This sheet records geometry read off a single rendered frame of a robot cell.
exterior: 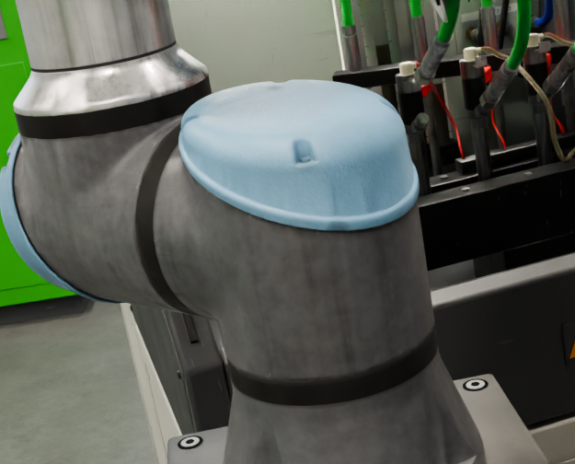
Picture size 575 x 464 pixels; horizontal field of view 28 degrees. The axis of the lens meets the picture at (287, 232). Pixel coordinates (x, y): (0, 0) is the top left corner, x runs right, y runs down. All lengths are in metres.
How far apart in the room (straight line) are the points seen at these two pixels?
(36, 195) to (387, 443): 0.25
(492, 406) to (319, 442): 0.18
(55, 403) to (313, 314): 2.89
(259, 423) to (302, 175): 0.14
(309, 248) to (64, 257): 0.18
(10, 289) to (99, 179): 3.41
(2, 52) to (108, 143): 3.19
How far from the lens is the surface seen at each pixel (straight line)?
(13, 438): 3.31
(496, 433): 0.72
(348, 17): 1.52
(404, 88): 1.34
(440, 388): 0.63
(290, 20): 1.59
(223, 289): 0.59
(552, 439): 1.25
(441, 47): 1.22
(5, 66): 3.83
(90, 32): 0.65
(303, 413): 0.60
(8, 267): 4.02
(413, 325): 0.60
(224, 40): 1.57
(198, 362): 1.09
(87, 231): 0.66
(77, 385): 3.52
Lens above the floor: 1.39
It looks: 18 degrees down
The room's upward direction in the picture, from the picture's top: 10 degrees counter-clockwise
